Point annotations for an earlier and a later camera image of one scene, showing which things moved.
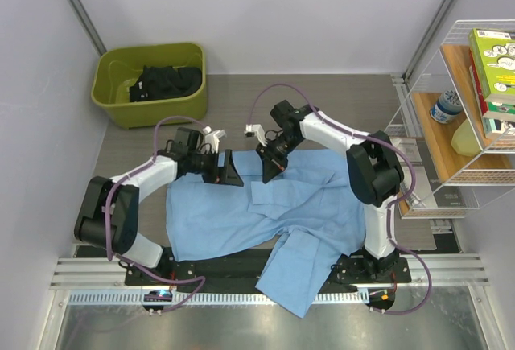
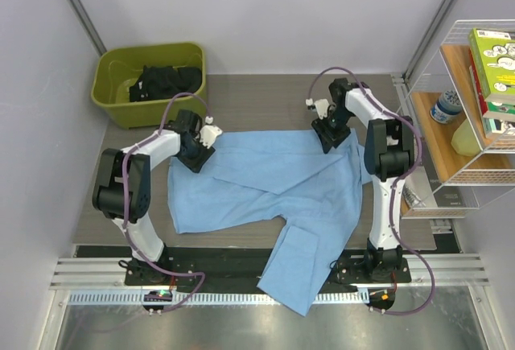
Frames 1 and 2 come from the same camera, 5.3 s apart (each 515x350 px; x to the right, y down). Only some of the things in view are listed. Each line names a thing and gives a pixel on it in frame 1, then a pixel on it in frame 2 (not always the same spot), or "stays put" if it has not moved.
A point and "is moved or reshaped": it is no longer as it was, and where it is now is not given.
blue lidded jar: x=447 y=109 stays put
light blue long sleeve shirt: x=311 y=206 is moved or reshaped
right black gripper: x=272 y=166 -> x=337 y=137
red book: x=479 y=88 stays put
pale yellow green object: x=464 y=141 stays put
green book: x=493 y=51 stays put
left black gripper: x=223 y=175 -> x=195 y=165
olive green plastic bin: x=117 y=69 stays put
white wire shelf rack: x=456 y=129 stays put
